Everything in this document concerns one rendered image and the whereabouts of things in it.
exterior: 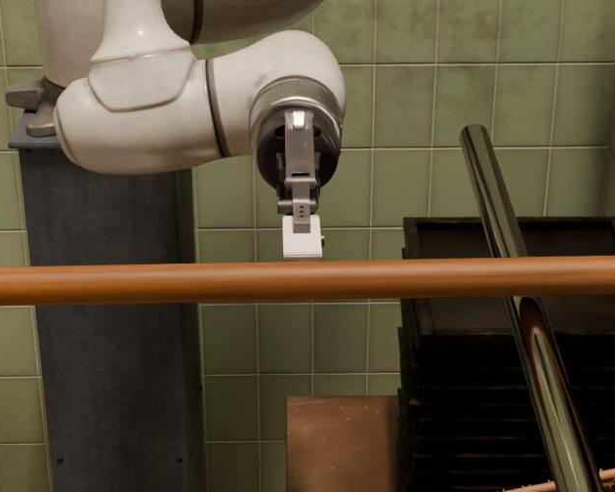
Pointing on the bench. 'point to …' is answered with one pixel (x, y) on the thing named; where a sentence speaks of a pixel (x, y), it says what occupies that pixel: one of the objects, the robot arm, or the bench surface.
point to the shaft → (307, 280)
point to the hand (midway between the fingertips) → (302, 245)
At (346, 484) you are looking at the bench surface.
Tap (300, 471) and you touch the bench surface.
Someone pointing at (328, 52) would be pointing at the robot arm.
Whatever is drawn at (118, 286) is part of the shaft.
